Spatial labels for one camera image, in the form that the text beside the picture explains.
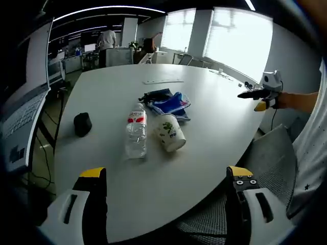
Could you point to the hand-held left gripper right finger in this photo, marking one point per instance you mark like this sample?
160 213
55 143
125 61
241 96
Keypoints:
236 204

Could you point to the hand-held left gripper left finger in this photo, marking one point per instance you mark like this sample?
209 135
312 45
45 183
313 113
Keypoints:
95 194

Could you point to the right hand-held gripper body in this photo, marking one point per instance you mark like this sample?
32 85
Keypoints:
272 81

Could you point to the clear plastic water bottle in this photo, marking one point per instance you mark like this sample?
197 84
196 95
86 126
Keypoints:
136 137

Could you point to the black cylindrical item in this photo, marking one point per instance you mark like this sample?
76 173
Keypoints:
82 124

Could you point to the blue and white wipes packet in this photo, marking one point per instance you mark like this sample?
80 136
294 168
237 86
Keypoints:
171 104

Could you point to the white paper cup green print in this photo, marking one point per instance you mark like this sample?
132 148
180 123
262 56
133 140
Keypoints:
168 132

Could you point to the white table tabletop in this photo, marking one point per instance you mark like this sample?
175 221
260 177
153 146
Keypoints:
115 84

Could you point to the person's right hand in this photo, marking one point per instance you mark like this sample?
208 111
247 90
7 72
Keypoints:
283 100

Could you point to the grey mesh office chair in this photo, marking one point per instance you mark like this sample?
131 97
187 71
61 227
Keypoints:
270 158

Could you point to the person's white shirt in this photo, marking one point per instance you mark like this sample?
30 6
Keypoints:
311 153

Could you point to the black laptop stand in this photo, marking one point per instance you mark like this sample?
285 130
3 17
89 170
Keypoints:
58 120

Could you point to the white power strip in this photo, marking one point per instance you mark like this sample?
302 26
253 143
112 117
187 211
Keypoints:
163 82

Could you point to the silver laptop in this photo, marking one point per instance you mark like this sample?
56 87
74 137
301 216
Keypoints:
18 114

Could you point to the green potted plant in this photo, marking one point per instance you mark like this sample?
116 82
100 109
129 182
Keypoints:
134 45

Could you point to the grey back office chair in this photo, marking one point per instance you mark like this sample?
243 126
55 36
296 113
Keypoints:
119 57

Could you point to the computer monitor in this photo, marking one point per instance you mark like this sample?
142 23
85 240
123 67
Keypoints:
90 48

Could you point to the metal frame chair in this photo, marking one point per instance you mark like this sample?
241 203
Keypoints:
184 59

